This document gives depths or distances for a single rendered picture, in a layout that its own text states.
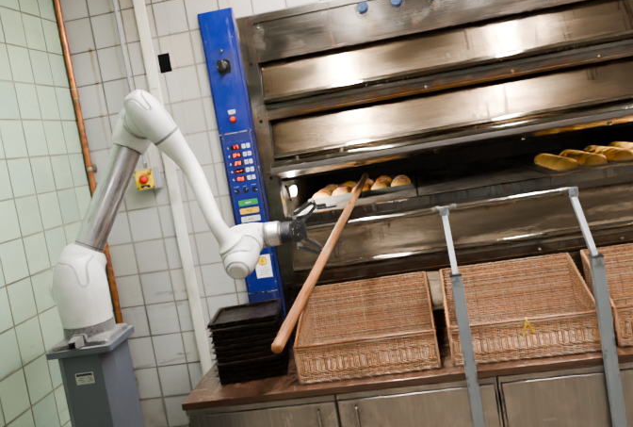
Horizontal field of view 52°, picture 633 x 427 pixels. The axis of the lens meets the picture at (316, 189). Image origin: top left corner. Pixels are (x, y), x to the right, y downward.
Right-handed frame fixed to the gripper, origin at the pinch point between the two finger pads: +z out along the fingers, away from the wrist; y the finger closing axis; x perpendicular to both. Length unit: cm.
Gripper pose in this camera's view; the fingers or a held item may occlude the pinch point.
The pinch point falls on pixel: (336, 224)
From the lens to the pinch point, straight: 234.3
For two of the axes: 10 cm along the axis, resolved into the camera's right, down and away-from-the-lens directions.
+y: 1.6, 9.8, 0.7
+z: 9.8, -1.5, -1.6
